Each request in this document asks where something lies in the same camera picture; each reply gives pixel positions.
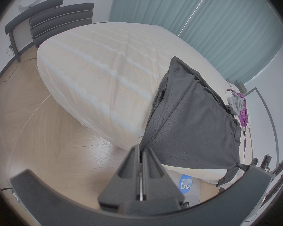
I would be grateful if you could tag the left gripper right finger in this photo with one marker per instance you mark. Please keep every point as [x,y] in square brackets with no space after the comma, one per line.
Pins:
[174,193]

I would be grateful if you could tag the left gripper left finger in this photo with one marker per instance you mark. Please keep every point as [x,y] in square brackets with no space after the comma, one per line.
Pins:
[108,194]

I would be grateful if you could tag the black T-shirt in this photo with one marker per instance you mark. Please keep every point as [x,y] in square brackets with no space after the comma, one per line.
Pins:
[191,121]

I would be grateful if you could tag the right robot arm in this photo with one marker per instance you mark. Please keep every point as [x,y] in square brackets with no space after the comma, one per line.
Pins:
[265,162]

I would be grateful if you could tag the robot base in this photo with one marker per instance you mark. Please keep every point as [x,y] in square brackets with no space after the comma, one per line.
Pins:
[186,183]

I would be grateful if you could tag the bed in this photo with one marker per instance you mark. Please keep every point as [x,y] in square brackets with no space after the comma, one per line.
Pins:
[96,74]

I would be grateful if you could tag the purple satin garment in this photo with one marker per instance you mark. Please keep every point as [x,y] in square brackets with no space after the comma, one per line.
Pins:
[243,116]

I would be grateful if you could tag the grey bedside table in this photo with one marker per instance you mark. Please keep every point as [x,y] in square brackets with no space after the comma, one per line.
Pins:
[239,86]

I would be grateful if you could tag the blue-green curtain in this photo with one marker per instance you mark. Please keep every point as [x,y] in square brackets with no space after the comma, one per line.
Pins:
[238,32]
[155,6]

